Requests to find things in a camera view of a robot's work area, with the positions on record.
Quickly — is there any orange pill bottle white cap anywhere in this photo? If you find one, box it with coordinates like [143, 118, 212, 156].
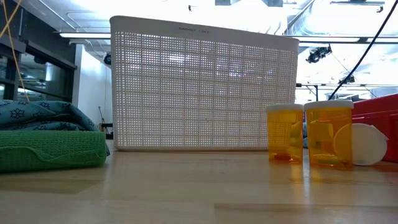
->
[266, 103, 305, 164]
[303, 99, 354, 169]
[333, 123, 389, 166]

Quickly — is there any white perforated plastic basket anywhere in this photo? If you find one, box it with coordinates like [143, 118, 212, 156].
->
[109, 15, 300, 152]

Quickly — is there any black ceiling spotlight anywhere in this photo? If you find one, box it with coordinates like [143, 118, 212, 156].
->
[306, 45, 333, 64]

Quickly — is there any long ceiling light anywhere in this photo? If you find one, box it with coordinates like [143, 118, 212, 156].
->
[58, 32, 111, 40]

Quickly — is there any red first aid kit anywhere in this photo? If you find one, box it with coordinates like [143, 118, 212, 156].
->
[351, 93, 398, 163]

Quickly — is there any black hanging cable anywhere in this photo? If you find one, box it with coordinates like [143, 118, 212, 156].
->
[328, 0, 398, 101]

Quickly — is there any yellow cable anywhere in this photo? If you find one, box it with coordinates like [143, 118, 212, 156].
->
[0, 0, 30, 103]

